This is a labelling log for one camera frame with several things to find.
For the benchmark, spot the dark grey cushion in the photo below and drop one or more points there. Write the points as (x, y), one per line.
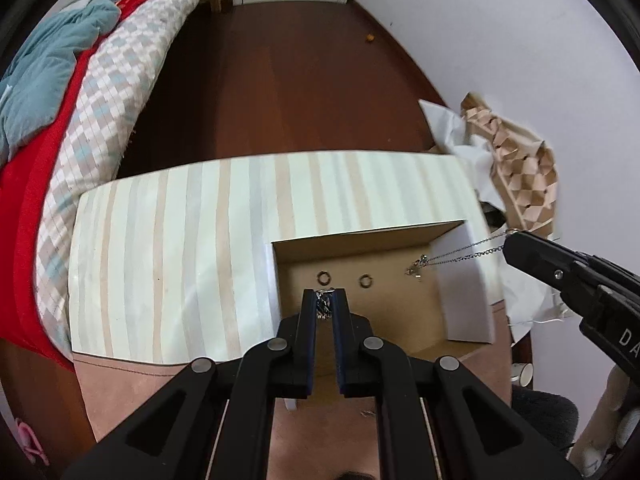
(542, 417)

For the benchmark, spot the blue-grey blanket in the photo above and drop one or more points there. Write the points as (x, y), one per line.
(47, 60)

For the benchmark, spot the pink slipper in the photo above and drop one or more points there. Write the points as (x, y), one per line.
(27, 442)

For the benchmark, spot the checkered quilt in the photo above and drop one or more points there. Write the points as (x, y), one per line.
(107, 125)

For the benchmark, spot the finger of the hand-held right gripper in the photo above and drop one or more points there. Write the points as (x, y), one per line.
(537, 255)

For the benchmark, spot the white crumpled paper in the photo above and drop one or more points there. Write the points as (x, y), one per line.
(462, 145)

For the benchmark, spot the bed with checkered quilt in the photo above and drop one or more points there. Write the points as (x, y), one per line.
(30, 210)

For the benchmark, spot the striped tablecloth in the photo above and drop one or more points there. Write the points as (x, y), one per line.
(280, 255)

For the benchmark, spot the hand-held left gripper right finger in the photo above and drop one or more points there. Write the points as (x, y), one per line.
(340, 330)

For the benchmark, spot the small white cup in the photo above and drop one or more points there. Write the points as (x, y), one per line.
(521, 373)

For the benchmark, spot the honeycomb brown wrapping paper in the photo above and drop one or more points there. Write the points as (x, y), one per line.
(515, 170)

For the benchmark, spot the pink suede table cover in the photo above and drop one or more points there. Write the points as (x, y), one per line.
(200, 405)

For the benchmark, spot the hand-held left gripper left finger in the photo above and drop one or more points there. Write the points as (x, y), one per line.
(311, 330)

